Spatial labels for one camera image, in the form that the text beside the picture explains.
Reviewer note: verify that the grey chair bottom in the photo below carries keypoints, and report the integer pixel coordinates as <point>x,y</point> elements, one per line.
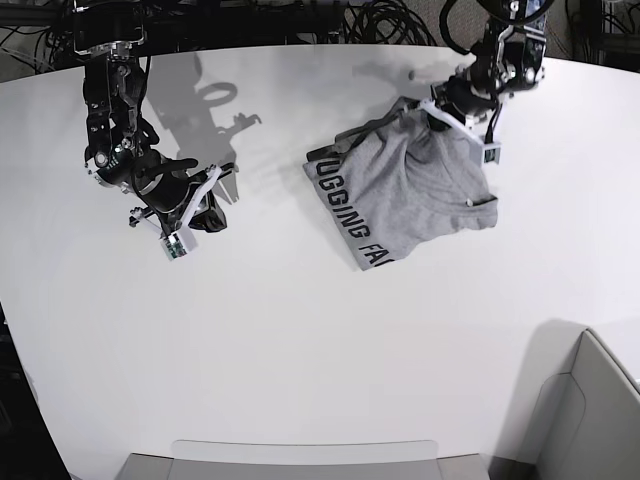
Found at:
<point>190,459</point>

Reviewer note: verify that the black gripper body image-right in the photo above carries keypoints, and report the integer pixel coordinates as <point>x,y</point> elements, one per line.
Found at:
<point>469,99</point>

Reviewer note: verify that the grey T-shirt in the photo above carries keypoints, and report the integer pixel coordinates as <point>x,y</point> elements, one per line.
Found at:
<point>395,182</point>

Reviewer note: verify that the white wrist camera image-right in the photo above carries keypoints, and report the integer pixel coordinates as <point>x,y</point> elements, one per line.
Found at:
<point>490,153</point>

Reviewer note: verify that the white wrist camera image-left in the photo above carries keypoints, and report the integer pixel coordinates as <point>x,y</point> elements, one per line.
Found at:
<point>179,243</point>

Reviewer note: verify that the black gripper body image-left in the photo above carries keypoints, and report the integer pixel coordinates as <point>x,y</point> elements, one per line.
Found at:
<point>166,189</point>

